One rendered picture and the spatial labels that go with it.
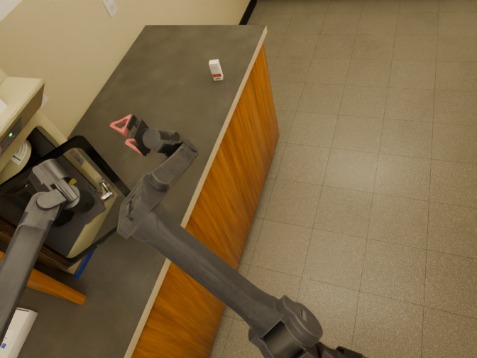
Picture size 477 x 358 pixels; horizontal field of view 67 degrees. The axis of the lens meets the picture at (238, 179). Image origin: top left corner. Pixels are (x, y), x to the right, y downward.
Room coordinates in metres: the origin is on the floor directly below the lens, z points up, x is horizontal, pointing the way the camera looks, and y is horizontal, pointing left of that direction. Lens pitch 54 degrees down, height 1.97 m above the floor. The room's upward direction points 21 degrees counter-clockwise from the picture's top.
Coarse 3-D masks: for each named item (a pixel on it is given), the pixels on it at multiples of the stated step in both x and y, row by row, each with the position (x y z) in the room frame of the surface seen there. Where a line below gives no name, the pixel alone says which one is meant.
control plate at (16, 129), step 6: (18, 120) 0.74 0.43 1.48; (18, 126) 0.76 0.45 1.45; (12, 132) 0.73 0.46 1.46; (18, 132) 0.77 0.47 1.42; (6, 138) 0.71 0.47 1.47; (12, 138) 0.74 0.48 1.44; (0, 144) 0.68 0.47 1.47; (6, 144) 0.72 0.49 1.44; (0, 150) 0.70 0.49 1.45; (0, 156) 0.71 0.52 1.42
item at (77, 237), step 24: (72, 144) 0.71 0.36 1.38; (72, 168) 0.70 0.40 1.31; (96, 168) 0.71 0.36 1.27; (0, 192) 0.64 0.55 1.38; (24, 192) 0.65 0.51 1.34; (96, 192) 0.70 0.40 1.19; (120, 192) 0.72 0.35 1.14; (0, 216) 0.63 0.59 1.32; (72, 216) 0.66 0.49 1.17; (48, 240) 0.63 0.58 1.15; (72, 240) 0.64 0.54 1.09; (96, 240) 0.66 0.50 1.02
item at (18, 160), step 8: (24, 144) 0.83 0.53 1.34; (16, 152) 0.80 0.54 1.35; (24, 152) 0.81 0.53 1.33; (16, 160) 0.78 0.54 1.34; (24, 160) 0.79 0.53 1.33; (8, 168) 0.76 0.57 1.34; (16, 168) 0.76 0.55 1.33; (0, 176) 0.74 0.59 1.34; (8, 176) 0.75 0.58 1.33; (0, 184) 0.74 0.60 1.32
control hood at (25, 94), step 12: (12, 84) 0.84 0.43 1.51; (24, 84) 0.82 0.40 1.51; (36, 84) 0.80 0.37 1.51; (0, 96) 0.81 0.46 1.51; (12, 96) 0.79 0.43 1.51; (24, 96) 0.77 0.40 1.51; (36, 96) 0.80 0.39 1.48; (12, 108) 0.74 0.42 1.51; (24, 108) 0.75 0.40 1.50; (36, 108) 0.83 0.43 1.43; (0, 120) 0.71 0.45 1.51; (12, 120) 0.71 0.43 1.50; (24, 120) 0.78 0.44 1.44; (0, 132) 0.68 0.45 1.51
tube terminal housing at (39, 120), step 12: (0, 72) 0.87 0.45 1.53; (0, 84) 0.86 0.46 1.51; (36, 120) 0.86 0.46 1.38; (48, 120) 0.88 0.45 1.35; (24, 132) 0.82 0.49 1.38; (48, 132) 0.86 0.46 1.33; (12, 144) 0.78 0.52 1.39; (60, 144) 0.86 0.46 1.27; (0, 168) 0.72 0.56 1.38; (0, 240) 0.68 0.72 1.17; (48, 264) 0.65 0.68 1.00
